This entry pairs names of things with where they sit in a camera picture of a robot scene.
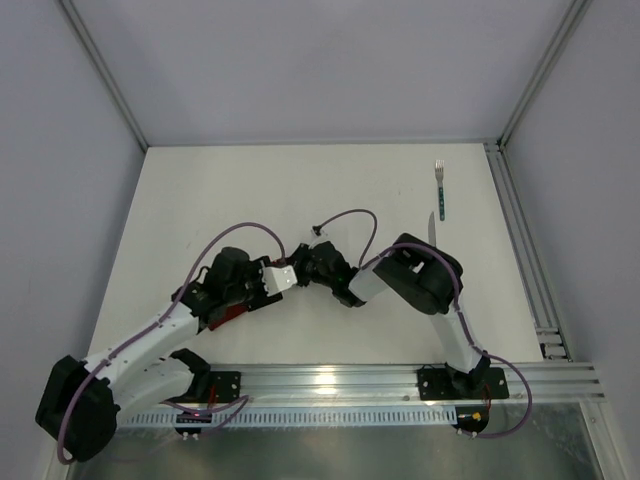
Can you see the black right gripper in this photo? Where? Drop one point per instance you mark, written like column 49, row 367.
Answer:
column 302, row 262

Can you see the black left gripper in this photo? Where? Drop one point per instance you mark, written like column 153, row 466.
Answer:
column 255, row 298

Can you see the dark red cloth napkin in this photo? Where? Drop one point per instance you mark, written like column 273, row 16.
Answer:
column 236, row 287

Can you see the knife with teal handle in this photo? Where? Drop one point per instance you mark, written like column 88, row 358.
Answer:
column 432, row 238

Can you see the fork with teal handle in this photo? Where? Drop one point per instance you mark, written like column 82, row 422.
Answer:
column 439, row 176

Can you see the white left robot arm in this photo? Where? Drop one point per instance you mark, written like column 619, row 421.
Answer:
column 85, row 401

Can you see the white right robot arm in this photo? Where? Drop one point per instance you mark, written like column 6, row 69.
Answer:
column 428, row 279

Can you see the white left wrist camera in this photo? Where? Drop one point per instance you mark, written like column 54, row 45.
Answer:
column 278, row 279

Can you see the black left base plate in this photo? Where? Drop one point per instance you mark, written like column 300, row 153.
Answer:
column 221, row 387

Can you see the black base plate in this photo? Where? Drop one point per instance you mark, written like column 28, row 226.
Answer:
column 221, row 387
column 449, row 384

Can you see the aluminium front rail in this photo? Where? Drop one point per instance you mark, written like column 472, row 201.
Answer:
column 365, row 385

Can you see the aluminium rail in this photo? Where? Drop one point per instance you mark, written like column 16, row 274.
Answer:
column 365, row 385
column 546, row 318

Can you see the slotted cable duct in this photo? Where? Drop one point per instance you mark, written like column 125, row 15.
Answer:
column 293, row 417

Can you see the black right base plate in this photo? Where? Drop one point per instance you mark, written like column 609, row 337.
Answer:
column 449, row 384

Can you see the aluminium right side rail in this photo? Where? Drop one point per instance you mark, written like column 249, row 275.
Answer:
column 546, row 318

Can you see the left corner frame post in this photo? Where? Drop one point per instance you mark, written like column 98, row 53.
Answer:
column 83, row 35

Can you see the corner frame post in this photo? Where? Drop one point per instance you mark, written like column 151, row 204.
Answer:
column 554, row 50
column 83, row 35

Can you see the right corner frame post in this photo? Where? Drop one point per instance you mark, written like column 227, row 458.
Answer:
column 554, row 50

